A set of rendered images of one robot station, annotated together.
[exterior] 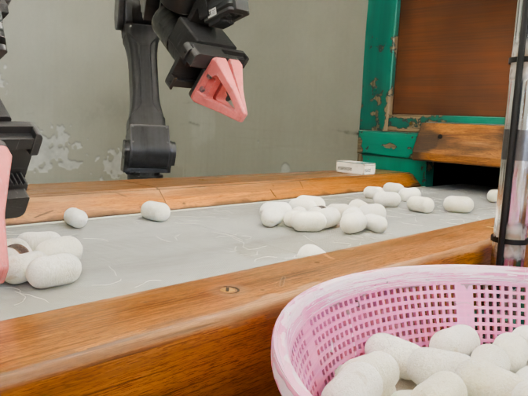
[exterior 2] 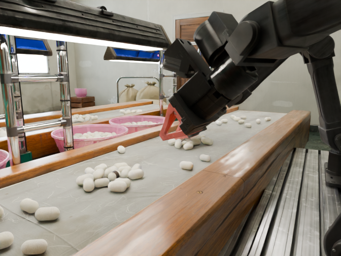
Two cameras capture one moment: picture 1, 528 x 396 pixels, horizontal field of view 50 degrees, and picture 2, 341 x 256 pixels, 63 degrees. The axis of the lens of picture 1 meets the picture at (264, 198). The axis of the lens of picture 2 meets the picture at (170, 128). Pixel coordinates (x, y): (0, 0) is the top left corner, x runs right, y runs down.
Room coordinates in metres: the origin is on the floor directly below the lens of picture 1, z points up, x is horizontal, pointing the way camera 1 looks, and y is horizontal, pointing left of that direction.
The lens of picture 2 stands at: (1.21, -0.06, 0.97)
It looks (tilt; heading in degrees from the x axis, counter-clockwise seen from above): 11 degrees down; 168
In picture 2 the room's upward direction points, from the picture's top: straight up
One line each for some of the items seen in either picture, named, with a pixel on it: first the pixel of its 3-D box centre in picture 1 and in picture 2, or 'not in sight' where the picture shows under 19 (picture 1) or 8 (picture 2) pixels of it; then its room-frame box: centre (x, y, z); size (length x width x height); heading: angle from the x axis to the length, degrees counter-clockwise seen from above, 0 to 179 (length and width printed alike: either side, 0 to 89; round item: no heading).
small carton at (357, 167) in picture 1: (355, 167); not in sight; (1.01, -0.16, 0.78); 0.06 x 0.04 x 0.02; 46
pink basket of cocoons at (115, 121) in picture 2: not in sight; (139, 130); (0.00, 0.06, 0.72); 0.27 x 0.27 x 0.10
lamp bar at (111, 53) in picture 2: not in sight; (145, 56); (-0.50, 0.15, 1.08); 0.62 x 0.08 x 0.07; 136
